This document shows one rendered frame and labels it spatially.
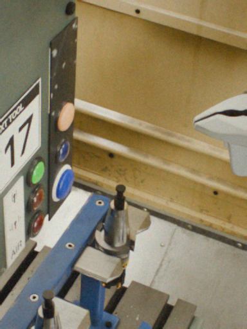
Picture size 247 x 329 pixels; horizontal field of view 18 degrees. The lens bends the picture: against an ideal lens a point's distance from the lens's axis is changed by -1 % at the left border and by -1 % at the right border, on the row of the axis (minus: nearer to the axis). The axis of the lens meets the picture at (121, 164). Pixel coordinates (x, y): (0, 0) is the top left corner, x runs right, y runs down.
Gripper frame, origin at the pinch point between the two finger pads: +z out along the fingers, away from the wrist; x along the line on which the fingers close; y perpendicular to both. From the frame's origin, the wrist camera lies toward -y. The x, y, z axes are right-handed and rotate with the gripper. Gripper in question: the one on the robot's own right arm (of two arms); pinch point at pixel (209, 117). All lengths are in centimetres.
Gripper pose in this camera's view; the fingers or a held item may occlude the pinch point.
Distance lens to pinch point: 67.7
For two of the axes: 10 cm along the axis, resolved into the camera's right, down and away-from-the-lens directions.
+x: -1.0, -6.7, 7.3
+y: -0.7, 7.4, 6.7
